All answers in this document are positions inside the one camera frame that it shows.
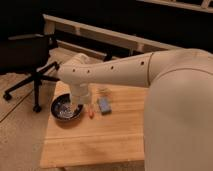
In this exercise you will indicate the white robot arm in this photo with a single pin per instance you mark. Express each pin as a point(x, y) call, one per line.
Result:
point(178, 110)

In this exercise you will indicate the white wooden rail frame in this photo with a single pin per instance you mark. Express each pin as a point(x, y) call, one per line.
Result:
point(131, 43)

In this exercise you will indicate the blue-grey eraser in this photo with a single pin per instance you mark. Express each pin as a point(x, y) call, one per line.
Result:
point(104, 105)

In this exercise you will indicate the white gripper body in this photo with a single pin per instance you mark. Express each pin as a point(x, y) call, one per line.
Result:
point(80, 93)

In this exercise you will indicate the black office chair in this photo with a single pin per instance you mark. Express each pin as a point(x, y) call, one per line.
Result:
point(27, 55)

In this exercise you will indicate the black bowl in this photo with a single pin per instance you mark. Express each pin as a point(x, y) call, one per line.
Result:
point(62, 108)

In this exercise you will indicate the orange marker pen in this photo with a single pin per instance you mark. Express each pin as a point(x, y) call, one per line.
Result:
point(90, 111)

